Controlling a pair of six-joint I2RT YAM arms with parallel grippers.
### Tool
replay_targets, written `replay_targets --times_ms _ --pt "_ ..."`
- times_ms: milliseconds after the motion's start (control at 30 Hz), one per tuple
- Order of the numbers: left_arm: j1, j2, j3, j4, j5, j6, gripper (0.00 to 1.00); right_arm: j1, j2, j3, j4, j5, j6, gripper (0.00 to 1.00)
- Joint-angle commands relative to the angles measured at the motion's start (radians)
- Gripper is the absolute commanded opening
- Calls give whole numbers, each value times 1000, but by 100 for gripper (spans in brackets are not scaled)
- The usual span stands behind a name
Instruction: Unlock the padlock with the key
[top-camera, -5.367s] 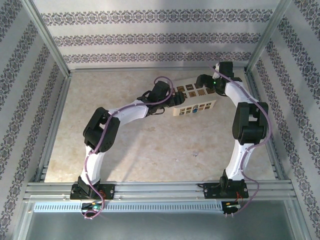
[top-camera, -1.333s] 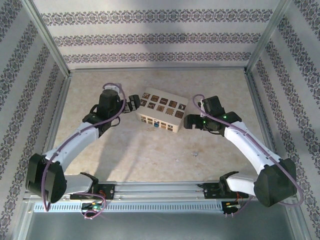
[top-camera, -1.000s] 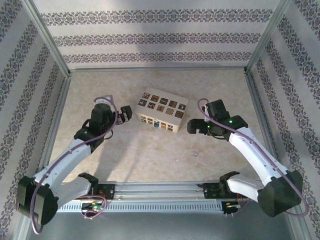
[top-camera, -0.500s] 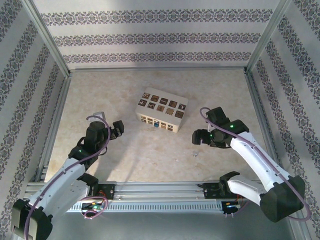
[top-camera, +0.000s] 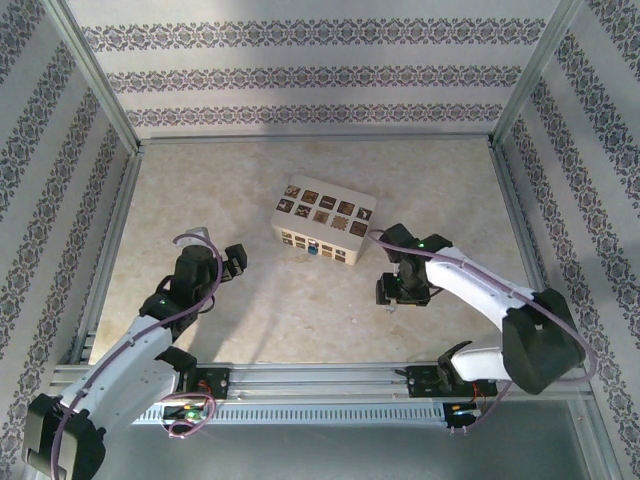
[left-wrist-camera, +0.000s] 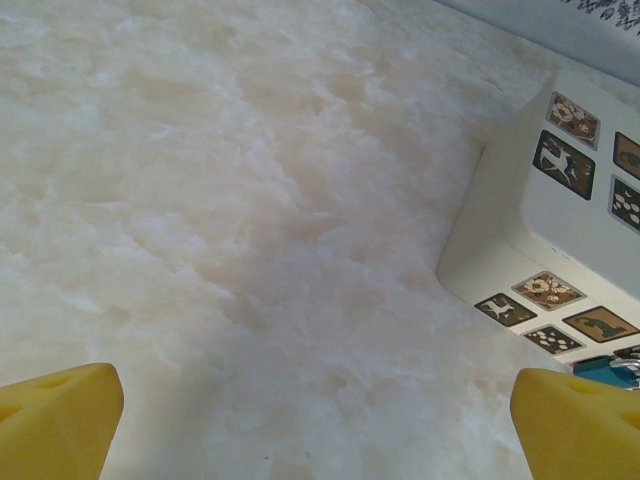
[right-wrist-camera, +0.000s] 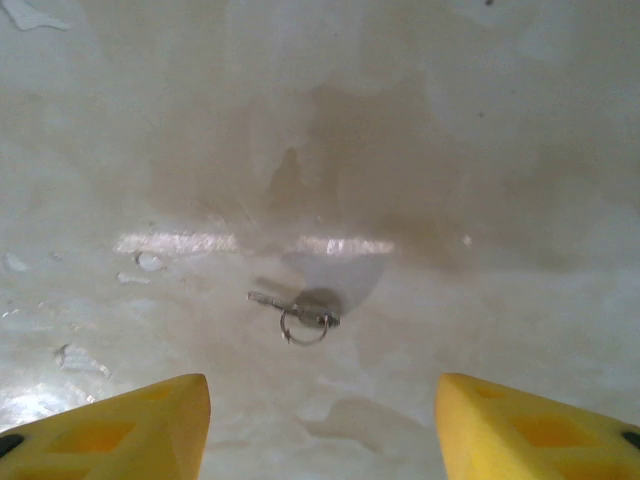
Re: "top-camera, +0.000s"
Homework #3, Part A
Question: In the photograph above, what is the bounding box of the white box with brown tiles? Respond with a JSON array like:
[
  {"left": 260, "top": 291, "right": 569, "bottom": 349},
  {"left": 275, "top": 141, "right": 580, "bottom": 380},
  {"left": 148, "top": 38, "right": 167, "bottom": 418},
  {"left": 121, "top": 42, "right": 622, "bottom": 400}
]
[{"left": 270, "top": 174, "right": 377, "bottom": 266}]

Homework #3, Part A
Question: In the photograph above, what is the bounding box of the right controller board green light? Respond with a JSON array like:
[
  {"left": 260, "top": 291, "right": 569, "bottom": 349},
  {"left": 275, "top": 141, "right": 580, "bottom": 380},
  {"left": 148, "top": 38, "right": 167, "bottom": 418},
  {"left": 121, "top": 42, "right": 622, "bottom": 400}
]
[{"left": 444, "top": 402, "right": 484, "bottom": 431}]

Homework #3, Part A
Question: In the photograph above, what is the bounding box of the controller board green light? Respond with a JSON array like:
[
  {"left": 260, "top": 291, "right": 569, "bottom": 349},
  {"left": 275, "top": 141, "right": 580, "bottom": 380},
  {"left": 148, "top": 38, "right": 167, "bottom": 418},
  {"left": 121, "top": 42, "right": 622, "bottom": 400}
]
[
  {"left": 444, "top": 402, "right": 484, "bottom": 431},
  {"left": 162, "top": 405, "right": 207, "bottom": 422}
]

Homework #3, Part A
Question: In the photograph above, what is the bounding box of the left controller board green light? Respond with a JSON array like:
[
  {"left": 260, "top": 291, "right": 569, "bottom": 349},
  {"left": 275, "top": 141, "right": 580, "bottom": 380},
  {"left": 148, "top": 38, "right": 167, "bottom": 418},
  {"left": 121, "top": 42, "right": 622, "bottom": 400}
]
[{"left": 162, "top": 405, "right": 207, "bottom": 422}]

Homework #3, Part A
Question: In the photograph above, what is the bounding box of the grey metal sheet panel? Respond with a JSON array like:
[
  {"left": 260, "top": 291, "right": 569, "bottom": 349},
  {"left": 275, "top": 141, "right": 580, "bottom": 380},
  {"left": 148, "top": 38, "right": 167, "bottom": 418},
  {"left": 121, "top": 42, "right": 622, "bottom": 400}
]
[{"left": 94, "top": 399, "right": 616, "bottom": 480}]

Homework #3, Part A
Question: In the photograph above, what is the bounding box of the aluminium side rail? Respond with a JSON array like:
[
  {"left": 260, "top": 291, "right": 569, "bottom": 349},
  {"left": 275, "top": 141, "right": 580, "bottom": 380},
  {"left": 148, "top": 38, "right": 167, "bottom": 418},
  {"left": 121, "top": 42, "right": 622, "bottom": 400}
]
[
  {"left": 487, "top": 142, "right": 556, "bottom": 301},
  {"left": 69, "top": 149, "right": 146, "bottom": 366}
]

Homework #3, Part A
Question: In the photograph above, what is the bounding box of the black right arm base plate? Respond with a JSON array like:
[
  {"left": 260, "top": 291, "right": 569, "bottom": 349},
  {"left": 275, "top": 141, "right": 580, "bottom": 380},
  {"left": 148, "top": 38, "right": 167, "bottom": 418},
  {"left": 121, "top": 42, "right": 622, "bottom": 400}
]
[{"left": 406, "top": 365, "right": 500, "bottom": 400}]

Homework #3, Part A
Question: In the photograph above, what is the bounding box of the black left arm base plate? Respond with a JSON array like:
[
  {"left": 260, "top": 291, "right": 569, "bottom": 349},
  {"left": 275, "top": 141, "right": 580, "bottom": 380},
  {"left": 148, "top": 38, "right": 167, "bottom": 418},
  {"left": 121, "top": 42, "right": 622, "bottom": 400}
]
[{"left": 179, "top": 366, "right": 232, "bottom": 401}]

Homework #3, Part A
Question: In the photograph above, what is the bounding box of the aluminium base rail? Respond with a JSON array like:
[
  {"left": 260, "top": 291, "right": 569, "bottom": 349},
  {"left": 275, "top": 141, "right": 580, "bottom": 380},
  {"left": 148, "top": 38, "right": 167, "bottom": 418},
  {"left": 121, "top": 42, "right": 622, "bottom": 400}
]
[{"left": 52, "top": 363, "right": 589, "bottom": 401}]

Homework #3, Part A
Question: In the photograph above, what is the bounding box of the grey slotted cable duct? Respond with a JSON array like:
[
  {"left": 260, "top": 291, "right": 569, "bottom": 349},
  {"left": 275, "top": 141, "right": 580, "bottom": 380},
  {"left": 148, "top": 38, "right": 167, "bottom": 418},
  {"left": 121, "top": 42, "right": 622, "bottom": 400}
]
[{"left": 134, "top": 402, "right": 447, "bottom": 427}]

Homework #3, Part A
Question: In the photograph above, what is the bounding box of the aluminium back rail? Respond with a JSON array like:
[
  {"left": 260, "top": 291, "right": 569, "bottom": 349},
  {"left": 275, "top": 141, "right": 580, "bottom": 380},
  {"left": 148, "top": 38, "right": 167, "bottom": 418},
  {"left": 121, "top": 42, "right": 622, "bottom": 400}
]
[{"left": 139, "top": 134, "right": 494, "bottom": 146}]

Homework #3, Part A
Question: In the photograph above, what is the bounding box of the aluminium frame post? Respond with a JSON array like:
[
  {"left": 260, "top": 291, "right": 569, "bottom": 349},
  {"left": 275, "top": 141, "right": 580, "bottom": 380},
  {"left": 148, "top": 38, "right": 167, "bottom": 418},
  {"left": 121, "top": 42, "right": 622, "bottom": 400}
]
[
  {"left": 488, "top": 0, "right": 589, "bottom": 151},
  {"left": 42, "top": 0, "right": 144, "bottom": 156}
]

